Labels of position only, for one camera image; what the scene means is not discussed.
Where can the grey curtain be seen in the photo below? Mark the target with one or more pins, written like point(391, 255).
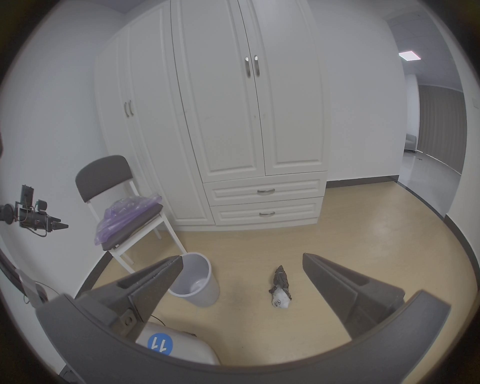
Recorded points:
point(442, 127)

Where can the black white wrapper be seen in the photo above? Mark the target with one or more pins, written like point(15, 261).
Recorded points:
point(281, 300)

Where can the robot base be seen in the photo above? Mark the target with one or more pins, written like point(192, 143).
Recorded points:
point(187, 348)

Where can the purple plastic bag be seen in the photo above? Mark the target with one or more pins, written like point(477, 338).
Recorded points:
point(123, 213)

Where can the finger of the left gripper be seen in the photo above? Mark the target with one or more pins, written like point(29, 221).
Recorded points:
point(59, 226)
point(53, 218)

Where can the white chair with grey cushions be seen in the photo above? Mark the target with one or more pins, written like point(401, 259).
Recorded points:
point(103, 176)

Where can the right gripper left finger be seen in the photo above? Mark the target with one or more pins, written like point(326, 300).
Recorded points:
point(150, 292)

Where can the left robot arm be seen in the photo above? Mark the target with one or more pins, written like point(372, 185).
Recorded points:
point(6, 214)

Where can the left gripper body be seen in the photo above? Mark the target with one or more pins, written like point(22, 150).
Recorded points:
point(33, 219)

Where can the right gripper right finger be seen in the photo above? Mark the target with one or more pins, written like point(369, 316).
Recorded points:
point(337, 296)

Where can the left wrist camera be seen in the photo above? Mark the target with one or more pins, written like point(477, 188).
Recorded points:
point(28, 195)

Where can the white wardrobe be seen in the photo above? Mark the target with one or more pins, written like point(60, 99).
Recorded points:
point(225, 112)

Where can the white trash bin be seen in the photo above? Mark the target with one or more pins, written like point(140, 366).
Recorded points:
point(206, 288)

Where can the ceiling light panel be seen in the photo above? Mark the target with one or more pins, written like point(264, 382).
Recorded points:
point(410, 55)

